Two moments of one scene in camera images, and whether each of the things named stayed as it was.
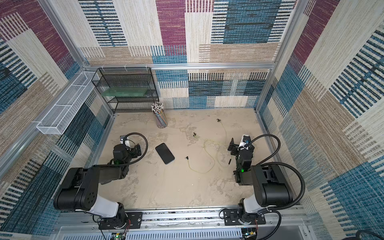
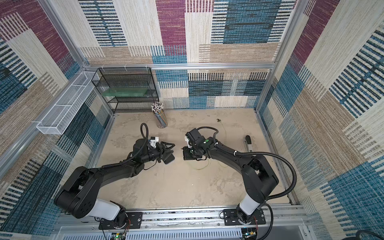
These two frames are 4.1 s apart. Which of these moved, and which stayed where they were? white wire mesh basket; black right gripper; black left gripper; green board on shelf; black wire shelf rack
Moved: black left gripper; black right gripper
Stayed: white wire mesh basket; green board on shelf; black wire shelf rack
